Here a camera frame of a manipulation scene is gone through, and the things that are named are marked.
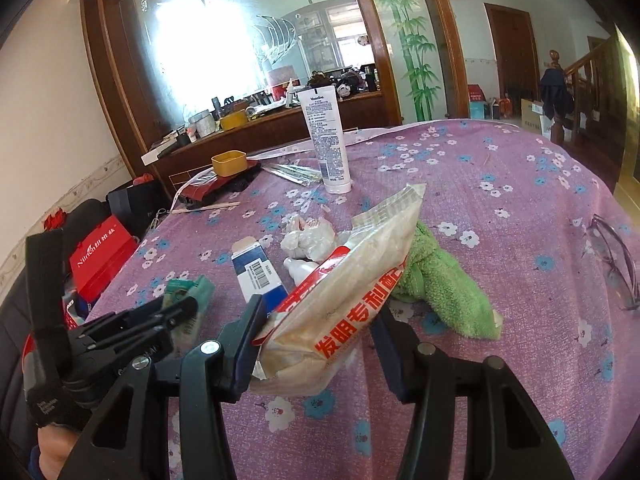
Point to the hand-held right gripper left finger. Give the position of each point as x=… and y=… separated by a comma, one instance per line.
x=240, y=355

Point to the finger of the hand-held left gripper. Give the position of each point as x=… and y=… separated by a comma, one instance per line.
x=160, y=314
x=150, y=341

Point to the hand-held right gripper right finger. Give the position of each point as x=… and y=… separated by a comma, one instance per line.
x=392, y=360

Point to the small green box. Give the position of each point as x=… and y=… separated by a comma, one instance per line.
x=200, y=287

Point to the pale plastic packaging bag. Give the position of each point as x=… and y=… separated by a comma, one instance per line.
x=340, y=320

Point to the person's left hand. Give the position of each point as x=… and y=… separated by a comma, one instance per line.
x=60, y=407

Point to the red gift bag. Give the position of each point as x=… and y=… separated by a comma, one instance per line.
x=100, y=260

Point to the blue white barcode box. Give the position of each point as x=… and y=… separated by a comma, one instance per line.
x=260, y=280

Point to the green towel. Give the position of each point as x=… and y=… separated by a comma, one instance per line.
x=440, y=285

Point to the red tassel ornament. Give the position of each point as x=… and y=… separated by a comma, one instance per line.
x=55, y=219

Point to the black leather sofa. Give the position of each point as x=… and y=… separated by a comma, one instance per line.
x=80, y=215

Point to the small white bottle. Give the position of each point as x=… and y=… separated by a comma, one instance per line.
x=300, y=267

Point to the dark paper shopping bag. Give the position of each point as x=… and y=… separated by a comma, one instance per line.
x=135, y=205

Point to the wooden stick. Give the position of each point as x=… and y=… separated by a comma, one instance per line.
x=210, y=206

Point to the dark red foil packet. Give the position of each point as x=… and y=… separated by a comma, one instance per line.
x=205, y=189

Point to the crumpled white tissue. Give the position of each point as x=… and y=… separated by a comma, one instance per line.
x=315, y=240

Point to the white flat box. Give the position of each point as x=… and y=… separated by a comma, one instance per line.
x=155, y=156

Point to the dark red pouch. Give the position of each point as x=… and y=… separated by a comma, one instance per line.
x=245, y=175

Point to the yellow plastic container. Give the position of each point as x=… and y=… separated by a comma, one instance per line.
x=230, y=164

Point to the purple floral tablecloth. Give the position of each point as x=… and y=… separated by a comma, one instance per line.
x=500, y=210

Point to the grey metal tin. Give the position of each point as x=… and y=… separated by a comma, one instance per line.
x=202, y=125

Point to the yellow box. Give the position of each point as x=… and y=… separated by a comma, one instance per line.
x=234, y=121

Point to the black bottle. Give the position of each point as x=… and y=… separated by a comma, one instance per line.
x=216, y=109

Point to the wooden mirror cabinet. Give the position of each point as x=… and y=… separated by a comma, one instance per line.
x=270, y=127

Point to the white lotion tube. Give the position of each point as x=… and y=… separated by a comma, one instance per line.
x=327, y=145

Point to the slim white nozzle bottle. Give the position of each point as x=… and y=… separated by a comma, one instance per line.
x=290, y=95

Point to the light blue box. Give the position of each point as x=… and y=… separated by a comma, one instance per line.
x=477, y=110

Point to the plush toy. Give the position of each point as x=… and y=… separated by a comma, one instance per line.
x=343, y=91

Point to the small red box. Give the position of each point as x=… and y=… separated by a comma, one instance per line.
x=475, y=93

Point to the cardboard box with label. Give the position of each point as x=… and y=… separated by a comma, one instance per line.
x=535, y=117

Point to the large etched mirror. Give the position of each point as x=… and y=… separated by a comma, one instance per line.
x=200, y=35

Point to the bamboo print glass panel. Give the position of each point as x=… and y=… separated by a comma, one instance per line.
x=415, y=50

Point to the dark jacket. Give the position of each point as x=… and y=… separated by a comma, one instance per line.
x=556, y=95

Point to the brown wooden door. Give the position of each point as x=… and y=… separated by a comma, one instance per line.
x=512, y=55

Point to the wooden stair railing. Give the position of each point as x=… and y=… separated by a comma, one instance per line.
x=585, y=80

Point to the purple frame eyeglasses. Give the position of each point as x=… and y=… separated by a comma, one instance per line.
x=607, y=250

